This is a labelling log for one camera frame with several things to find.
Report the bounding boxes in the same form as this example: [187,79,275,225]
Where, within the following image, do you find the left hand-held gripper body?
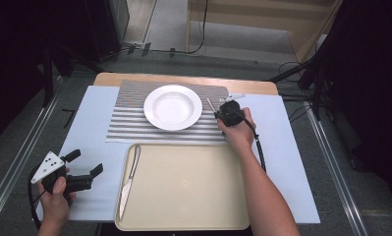
[30,150,93,195]

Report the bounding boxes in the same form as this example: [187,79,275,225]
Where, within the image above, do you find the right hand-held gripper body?
[216,92,247,128]

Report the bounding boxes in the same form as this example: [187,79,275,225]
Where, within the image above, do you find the silver table knife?
[118,145,142,221]

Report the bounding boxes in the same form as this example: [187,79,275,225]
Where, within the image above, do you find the white deep plate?
[143,84,203,132]

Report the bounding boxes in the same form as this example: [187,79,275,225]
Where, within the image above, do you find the beige plastic tray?
[114,143,252,231]

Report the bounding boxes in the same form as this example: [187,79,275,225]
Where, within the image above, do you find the person's right hand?
[216,107,256,151]

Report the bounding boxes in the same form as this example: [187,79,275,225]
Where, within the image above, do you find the person's left hand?
[36,178,77,227]

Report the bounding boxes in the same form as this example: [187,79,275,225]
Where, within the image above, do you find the black tape strip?
[61,107,78,130]

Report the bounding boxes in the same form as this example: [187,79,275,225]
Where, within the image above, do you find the grey striped placemat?
[105,80,231,144]

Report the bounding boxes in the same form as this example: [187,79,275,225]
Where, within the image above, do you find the black stand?
[40,45,74,107]

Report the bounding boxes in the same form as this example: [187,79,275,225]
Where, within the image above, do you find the light wooden partition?
[185,0,344,63]

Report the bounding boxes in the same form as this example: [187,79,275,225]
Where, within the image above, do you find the black cabinet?
[84,0,131,63]

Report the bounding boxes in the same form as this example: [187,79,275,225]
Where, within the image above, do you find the metal floor rail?
[0,77,65,227]
[303,101,369,236]

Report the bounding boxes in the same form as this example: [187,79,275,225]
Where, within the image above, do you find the left hand-held gripper cable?
[27,165,54,230]

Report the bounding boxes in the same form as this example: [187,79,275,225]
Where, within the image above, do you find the hand-held gripper cable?
[27,165,54,230]
[239,111,267,173]

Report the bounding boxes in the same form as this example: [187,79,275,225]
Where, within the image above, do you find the right hand-held gripper cable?
[239,111,267,173]

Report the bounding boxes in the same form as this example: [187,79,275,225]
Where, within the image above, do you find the black floor cables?
[277,60,317,123]

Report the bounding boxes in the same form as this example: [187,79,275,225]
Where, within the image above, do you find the black hanging cable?
[150,0,209,55]

